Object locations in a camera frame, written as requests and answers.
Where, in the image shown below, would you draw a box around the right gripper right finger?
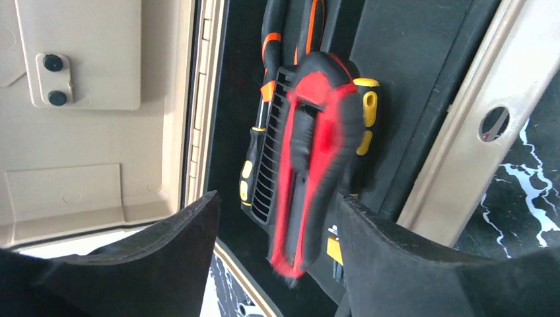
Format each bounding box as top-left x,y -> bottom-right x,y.
337,192 -> 559,316

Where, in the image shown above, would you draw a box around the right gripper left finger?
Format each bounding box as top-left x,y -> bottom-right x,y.
1,191 -> 220,316

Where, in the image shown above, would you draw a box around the yellow hex key set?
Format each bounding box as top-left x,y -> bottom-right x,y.
326,225 -> 346,286

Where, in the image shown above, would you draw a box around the red black utility knife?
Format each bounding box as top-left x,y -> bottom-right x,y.
269,52 -> 365,283

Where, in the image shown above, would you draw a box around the long black yellow screwdriver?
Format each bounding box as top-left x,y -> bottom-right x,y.
239,98 -> 269,206

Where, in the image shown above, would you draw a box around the tan plastic tool box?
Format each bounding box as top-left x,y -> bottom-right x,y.
1,1 -> 559,316

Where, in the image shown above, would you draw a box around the small black yellow screwdriver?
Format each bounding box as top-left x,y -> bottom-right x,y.
348,77 -> 380,196

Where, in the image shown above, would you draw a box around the red needle nose pliers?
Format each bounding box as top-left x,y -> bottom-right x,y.
261,0 -> 326,102

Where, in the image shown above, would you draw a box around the black tool box tray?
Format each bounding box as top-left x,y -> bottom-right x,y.
207,1 -> 499,316

